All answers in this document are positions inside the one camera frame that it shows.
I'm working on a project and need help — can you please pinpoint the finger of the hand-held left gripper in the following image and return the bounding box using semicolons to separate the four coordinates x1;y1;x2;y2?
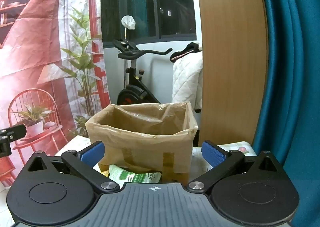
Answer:
0;124;27;157

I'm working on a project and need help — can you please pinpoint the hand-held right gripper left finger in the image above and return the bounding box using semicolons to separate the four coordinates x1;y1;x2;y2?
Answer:
25;141;120;194

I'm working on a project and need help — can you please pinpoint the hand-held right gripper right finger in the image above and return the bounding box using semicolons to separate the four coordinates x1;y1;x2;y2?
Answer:
188;140;284;194

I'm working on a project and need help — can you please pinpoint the green snack packet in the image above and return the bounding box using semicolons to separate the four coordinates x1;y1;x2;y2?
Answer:
109;164;163;184

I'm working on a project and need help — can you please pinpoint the plastic-lined cardboard box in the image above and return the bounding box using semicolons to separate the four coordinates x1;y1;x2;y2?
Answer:
85;101;199;185

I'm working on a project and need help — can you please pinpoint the checked printed tablecloth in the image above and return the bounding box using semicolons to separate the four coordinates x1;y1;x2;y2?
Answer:
54;135;258;187

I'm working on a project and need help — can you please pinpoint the black exercise bike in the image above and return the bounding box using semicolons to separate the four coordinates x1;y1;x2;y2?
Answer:
112;39;173;106

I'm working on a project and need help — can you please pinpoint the white quilted jacket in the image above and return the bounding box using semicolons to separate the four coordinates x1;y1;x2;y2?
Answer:
172;52;203;112

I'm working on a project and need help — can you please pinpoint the red printed backdrop cloth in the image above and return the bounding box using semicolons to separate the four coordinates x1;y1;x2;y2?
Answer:
0;0;112;187

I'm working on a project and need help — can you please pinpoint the wooden panel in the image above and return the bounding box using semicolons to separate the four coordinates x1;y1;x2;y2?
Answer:
194;0;269;147

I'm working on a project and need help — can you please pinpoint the black and pink garment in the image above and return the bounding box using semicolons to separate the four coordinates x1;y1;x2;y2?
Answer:
169;42;202;63

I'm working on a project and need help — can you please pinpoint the teal curtain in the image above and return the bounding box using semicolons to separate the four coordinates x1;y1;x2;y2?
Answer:
251;0;320;227

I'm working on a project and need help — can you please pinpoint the white plastic bag cover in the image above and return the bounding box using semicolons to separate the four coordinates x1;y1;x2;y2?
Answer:
121;15;135;31

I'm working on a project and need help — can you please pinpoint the dark window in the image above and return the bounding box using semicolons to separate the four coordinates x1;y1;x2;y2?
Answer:
100;0;197;42

